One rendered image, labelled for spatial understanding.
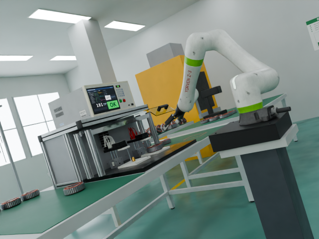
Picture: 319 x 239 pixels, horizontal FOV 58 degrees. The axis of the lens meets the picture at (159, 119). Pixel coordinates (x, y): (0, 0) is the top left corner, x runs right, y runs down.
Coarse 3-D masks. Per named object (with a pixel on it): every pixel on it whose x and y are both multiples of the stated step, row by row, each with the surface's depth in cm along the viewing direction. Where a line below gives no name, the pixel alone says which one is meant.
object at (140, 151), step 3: (141, 147) 207; (132, 150) 206; (135, 150) 203; (138, 150) 203; (141, 150) 206; (132, 153) 205; (135, 153) 204; (138, 153) 203; (141, 153) 205; (144, 153) 208; (135, 156) 204; (138, 156) 203
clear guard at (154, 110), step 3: (153, 108) 191; (156, 108) 193; (162, 108) 197; (168, 108) 201; (171, 108) 203; (141, 111) 188; (144, 111) 201; (150, 111) 185; (153, 111) 186; (156, 111) 188; (159, 111) 190; (162, 111) 192; (165, 111) 194; (168, 111) 195; (132, 114) 193; (135, 114) 201; (156, 114) 184; (159, 114) 186; (123, 117) 197; (126, 117) 201
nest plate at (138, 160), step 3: (147, 156) 180; (135, 159) 185; (138, 159) 180; (141, 159) 176; (144, 159) 175; (129, 162) 181; (132, 162) 176; (135, 162) 172; (138, 162) 170; (120, 165) 178; (123, 165) 174; (126, 165) 173; (129, 165) 172; (132, 165) 170
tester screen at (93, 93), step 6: (90, 90) 182; (96, 90) 186; (102, 90) 190; (108, 90) 195; (90, 96) 181; (96, 96) 185; (102, 96) 189; (96, 102) 184; (96, 108) 182; (108, 108) 191; (114, 108) 196
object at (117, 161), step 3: (114, 159) 183; (117, 159) 185; (120, 159) 187; (111, 162) 184; (114, 162) 183; (117, 162) 184; (120, 162) 186; (111, 165) 185; (114, 165) 183; (117, 165) 183; (111, 168) 185
